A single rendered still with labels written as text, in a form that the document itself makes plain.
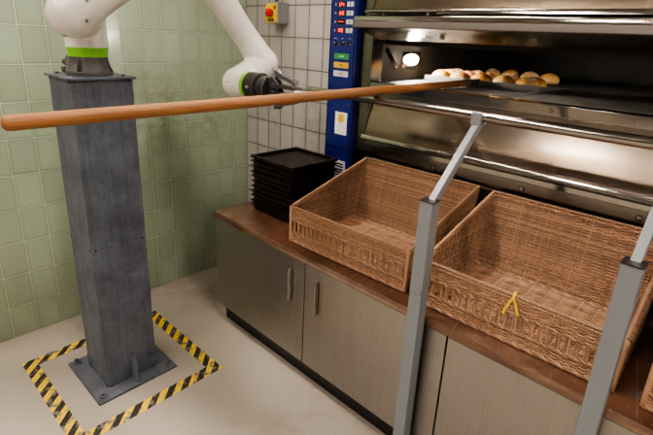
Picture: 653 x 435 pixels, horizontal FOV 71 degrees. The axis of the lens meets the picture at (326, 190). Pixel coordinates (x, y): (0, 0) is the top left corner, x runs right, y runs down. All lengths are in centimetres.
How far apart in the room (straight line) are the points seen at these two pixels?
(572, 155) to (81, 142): 162
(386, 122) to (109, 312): 134
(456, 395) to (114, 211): 129
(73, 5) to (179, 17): 101
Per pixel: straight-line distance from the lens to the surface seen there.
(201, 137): 263
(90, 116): 104
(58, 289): 256
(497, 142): 181
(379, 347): 164
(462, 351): 145
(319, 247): 174
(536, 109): 174
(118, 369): 212
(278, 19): 243
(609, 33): 153
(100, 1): 157
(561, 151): 174
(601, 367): 123
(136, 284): 197
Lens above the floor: 136
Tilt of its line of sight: 18 degrees down
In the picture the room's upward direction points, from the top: 3 degrees clockwise
